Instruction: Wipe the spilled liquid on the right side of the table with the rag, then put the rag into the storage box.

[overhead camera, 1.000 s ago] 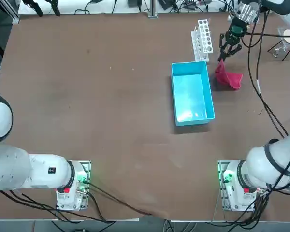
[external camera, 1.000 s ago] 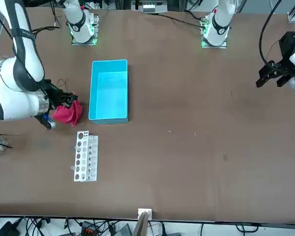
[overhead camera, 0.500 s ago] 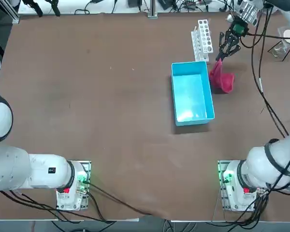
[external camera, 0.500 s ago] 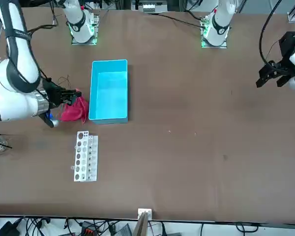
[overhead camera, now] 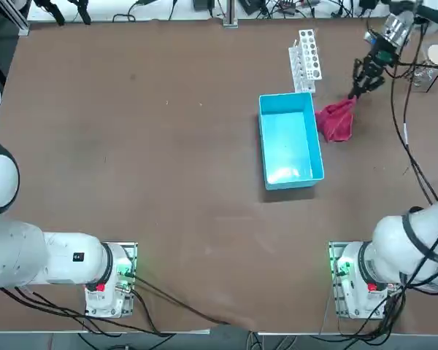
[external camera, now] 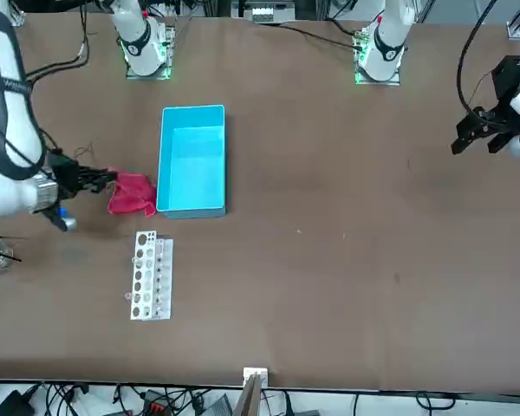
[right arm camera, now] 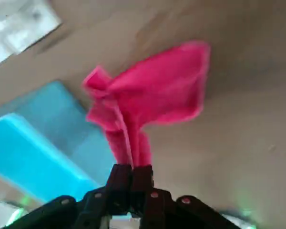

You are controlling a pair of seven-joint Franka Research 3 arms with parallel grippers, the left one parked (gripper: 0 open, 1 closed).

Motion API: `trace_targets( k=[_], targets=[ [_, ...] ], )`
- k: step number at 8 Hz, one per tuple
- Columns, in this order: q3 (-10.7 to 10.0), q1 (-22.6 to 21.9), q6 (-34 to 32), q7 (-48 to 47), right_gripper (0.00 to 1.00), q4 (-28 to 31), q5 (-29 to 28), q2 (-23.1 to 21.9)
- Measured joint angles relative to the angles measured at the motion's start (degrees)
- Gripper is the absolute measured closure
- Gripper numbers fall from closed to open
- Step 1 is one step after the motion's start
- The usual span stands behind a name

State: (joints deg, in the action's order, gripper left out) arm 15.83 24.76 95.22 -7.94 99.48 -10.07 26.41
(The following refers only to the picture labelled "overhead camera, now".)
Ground red cloth rag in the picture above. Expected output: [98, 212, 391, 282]
[315, 96, 358, 144]

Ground clear glass container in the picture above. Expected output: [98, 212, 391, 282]
[404, 42, 438, 94]

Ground blue plastic storage box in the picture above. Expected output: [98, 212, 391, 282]
[258, 91, 326, 192]

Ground black left base cable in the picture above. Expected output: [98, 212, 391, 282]
[0, 285, 171, 337]

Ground aluminium frame profile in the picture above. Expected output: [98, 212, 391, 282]
[0, 0, 31, 37]

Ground black right base cable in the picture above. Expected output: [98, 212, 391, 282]
[318, 287, 407, 340]

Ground black stand leg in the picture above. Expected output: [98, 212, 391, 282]
[34, 0, 66, 27]
[67, 0, 93, 26]

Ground black arm cable white tag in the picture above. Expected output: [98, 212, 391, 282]
[401, 20, 434, 201]

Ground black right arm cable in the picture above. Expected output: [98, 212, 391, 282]
[389, 61, 438, 202]

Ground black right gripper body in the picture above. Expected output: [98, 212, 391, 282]
[364, 35, 402, 69]

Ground white test tube rack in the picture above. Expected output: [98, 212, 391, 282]
[288, 28, 324, 94]

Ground grey power adapter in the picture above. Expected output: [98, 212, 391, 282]
[239, 0, 268, 16]

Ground aluminium camera post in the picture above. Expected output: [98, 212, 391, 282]
[223, 0, 239, 28]

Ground black cable across table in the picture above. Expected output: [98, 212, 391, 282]
[130, 274, 232, 326]

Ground black base cable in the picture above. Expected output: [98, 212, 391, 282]
[0, 285, 171, 337]
[318, 287, 407, 340]

